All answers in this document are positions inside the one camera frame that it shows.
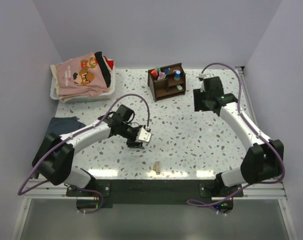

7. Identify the green transparent case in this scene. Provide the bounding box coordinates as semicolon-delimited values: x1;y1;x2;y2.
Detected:
176;85;183;91

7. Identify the beige eraser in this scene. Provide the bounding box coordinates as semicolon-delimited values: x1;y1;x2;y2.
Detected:
152;161;161;171

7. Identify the blue grey sharpener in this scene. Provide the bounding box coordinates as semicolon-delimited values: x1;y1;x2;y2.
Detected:
174;70;181;82

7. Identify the brown wooden desk organizer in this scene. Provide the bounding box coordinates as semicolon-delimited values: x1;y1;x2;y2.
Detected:
147;62;187;102

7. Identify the pink capped pen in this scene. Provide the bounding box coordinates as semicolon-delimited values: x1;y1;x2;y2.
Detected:
157;72;163;80

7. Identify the orange black highlighter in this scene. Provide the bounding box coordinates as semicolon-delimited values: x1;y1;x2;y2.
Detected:
151;69;159;81

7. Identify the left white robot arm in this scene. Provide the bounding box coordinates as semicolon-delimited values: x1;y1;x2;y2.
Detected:
32;104;152;196

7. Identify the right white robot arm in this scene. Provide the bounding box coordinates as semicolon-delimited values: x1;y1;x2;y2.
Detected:
193;74;285;197

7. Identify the black red folded garment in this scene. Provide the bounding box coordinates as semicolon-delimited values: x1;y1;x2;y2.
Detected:
94;51;115;88

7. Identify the pink pixel-print shirt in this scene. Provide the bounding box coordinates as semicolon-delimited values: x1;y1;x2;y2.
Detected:
52;52;109;99

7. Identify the blue folded cloth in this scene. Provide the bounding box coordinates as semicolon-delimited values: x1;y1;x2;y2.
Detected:
45;116;86;136

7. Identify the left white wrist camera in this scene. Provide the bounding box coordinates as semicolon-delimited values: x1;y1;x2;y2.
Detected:
136;127;152;143

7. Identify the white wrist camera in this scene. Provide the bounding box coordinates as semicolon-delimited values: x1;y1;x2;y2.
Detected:
136;127;152;143
198;73;214;92

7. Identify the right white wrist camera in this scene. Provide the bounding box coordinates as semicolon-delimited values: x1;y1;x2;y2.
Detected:
198;73;214;92

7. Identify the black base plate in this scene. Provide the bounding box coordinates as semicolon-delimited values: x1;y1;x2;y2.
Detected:
66;179;244;212

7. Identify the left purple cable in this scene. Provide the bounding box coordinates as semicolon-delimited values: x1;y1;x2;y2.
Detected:
17;93;152;215

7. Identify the purple cable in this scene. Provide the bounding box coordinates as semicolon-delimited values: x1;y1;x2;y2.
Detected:
17;93;152;215
186;62;285;213

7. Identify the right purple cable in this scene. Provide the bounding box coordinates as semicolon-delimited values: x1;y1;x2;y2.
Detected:
186;62;285;213

